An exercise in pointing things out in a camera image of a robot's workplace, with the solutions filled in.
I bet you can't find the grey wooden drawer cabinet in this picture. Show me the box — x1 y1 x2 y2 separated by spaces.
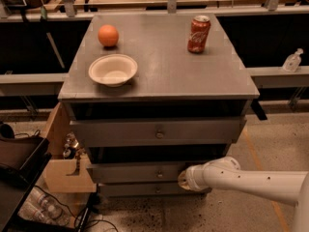
57 13 261 198

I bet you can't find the black cart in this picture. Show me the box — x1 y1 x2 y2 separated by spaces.
0 123 52 232

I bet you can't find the black cable on floor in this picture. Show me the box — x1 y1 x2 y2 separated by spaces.
33 185 120 232

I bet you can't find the grey top drawer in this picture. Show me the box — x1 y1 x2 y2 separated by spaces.
70 117 246 148

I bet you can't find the orange ball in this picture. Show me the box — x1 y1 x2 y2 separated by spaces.
98 24 119 47

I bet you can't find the grey drawer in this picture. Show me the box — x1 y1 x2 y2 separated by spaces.
86 161 202 185
70 117 246 148
98 182 197 197

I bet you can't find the clear sanitizer pump bottle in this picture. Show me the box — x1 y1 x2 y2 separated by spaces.
282 48 303 73

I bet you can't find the red cola can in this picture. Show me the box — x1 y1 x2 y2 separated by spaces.
187 15 211 53

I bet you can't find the clear plastic water bottle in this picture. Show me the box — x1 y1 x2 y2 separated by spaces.
18 188 70 226

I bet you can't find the white paper bowl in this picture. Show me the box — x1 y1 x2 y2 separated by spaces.
88 54 138 87

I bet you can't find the grey bottom drawer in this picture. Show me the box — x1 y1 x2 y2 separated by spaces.
98 182 197 197

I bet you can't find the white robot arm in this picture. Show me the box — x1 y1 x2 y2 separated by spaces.
178 157 309 232

